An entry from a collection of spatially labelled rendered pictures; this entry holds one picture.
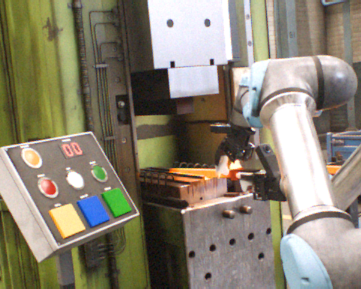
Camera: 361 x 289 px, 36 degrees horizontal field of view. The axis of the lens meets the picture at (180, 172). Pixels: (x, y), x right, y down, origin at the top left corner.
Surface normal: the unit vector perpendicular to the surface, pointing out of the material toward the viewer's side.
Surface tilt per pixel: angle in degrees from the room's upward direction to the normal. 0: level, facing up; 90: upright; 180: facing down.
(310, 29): 94
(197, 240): 90
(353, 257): 60
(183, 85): 90
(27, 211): 90
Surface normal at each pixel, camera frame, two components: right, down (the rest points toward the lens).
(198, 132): -0.82, 0.16
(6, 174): -0.50, 0.18
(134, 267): 0.57, 0.07
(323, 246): -0.08, -0.64
